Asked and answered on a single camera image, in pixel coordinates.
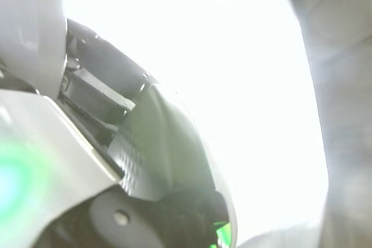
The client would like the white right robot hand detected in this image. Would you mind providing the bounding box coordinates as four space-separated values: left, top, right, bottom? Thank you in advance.
0 0 238 248

